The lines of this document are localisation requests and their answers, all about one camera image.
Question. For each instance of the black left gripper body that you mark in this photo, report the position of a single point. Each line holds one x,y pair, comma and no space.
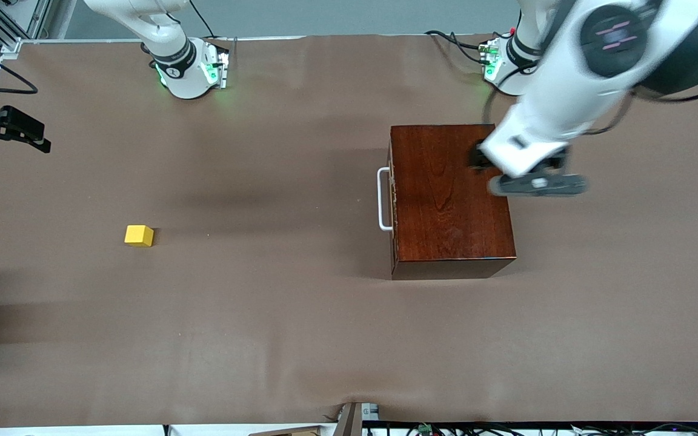
478,158

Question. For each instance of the yellow block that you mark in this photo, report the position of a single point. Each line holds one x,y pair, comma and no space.
139,236

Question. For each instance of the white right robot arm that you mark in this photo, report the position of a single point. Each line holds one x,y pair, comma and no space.
182,72

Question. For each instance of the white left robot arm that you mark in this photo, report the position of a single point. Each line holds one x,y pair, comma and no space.
567,79

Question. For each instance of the dark brown wooden cabinet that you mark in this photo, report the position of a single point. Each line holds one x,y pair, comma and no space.
446,212

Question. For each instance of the small gray box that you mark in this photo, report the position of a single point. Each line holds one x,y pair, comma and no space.
370,412

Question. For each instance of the brown table cover sheet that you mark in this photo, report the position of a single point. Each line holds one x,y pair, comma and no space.
264,333

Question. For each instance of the aluminium frame structure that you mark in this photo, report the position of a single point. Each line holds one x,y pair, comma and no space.
40,18

